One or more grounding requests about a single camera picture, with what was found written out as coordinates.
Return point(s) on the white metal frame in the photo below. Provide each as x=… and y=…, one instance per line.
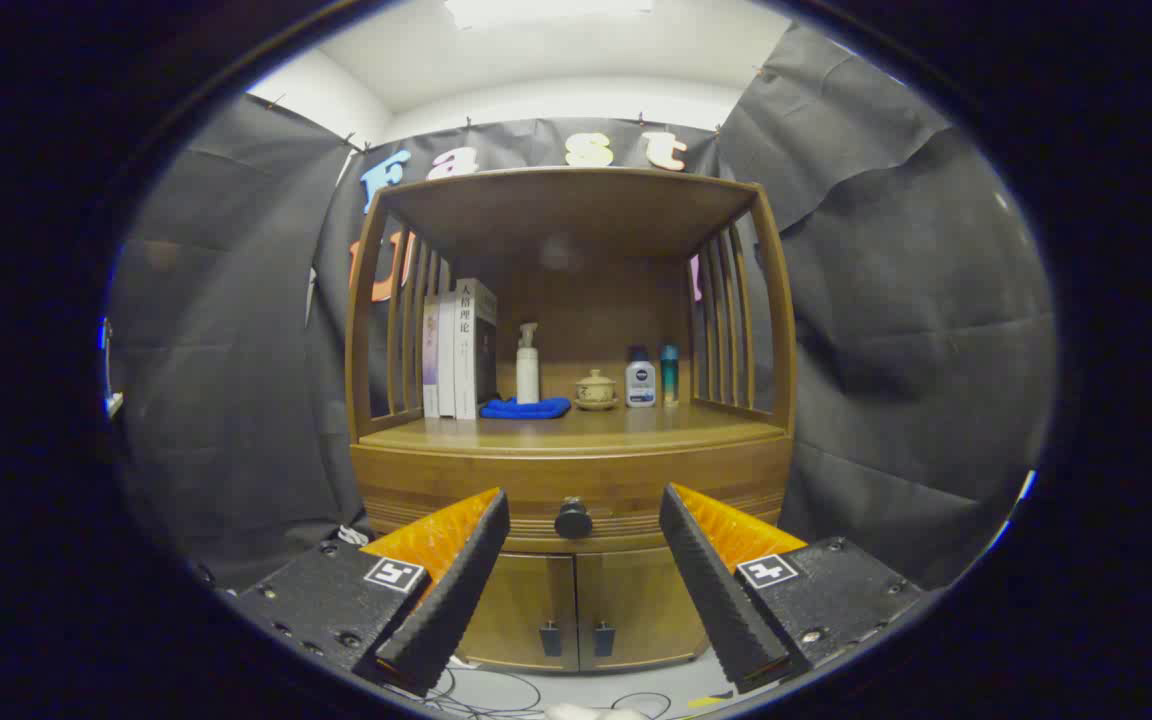
x=112, y=400

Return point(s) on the wooden cabinet door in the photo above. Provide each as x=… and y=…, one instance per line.
x=636, y=600
x=526, y=600

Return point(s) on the teal bottle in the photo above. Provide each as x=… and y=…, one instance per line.
x=670, y=375

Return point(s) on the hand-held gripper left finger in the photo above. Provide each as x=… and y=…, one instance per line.
x=456, y=600

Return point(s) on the grey book with portrait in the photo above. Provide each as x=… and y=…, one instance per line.
x=481, y=340

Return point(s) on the white lotion bottle blue cap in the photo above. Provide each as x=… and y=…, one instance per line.
x=640, y=385

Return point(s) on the wooden countertop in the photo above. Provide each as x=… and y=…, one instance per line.
x=636, y=425

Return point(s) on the blue cloth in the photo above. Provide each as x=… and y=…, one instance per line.
x=526, y=408

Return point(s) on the beige lidded teacup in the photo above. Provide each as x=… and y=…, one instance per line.
x=596, y=390

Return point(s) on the pale purple book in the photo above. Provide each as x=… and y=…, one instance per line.
x=430, y=360

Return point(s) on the wooden cabinet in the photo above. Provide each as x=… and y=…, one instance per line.
x=576, y=220

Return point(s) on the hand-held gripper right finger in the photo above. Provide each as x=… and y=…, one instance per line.
x=716, y=600

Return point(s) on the white book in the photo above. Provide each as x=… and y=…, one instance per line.
x=447, y=360

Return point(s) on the white pump bottle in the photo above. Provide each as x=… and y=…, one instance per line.
x=528, y=375

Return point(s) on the black drawer knob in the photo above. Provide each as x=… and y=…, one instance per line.
x=573, y=520

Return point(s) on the wooden drawer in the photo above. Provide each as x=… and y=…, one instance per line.
x=436, y=480

